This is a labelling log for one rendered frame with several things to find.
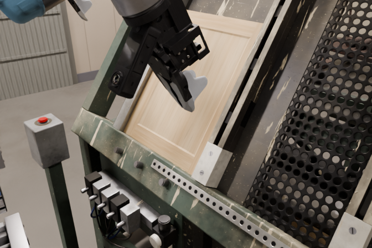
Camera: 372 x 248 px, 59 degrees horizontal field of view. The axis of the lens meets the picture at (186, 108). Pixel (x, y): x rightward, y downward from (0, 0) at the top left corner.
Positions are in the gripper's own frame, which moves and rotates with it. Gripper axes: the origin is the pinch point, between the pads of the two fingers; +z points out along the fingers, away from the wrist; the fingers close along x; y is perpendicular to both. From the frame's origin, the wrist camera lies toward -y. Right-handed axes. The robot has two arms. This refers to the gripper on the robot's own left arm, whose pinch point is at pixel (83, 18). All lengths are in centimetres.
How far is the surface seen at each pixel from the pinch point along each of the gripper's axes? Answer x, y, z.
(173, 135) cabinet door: -25, 2, 45
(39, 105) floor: 235, -101, 124
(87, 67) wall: 291, -39, 143
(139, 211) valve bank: -36, -22, 54
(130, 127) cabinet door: -5.0, -10.1, 44.6
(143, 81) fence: 2.5, 4.9, 35.0
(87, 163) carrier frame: 15, -39, 62
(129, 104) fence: 0.4, -5.0, 38.9
